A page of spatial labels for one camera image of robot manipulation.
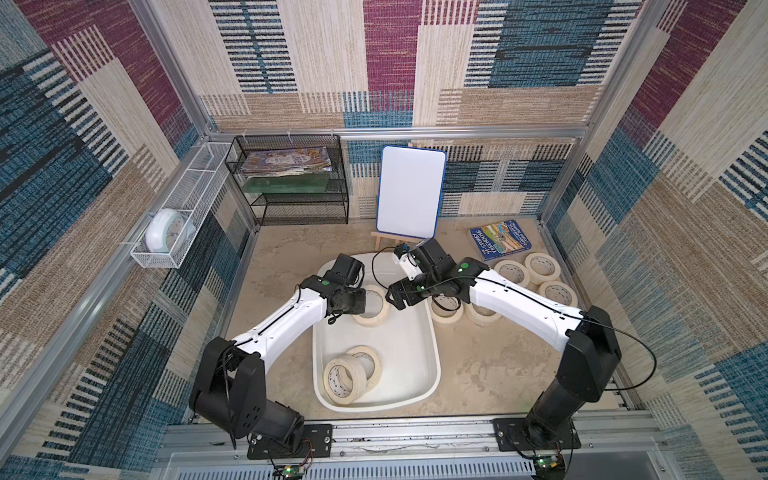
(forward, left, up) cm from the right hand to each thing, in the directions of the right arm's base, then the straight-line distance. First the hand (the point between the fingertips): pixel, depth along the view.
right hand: (398, 288), depth 82 cm
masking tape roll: (+16, -40, -17) cm, 46 cm away
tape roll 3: (-19, +7, -13) cm, 24 cm away
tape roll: (-4, +6, -4) cm, 8 cm away
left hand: (0, +12, -7) cm, 14 cm away
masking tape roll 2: (+18, -50, -16) cm, 55 cm away
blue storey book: (+30, -38, -14) cm, 50 cm away
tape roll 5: (-10, -11, +7) cm, 16 cm away
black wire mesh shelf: (+44, +39, -11) cm, 60 cm away
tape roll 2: (-20, +15, -13) cm, 28 cm away
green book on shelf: (+32, +34, +10) cm, 48 cm away
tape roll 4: (+8, -53, -16) cm, 56 cm away
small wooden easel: (+27, 0, -10) cm, 29 cm away
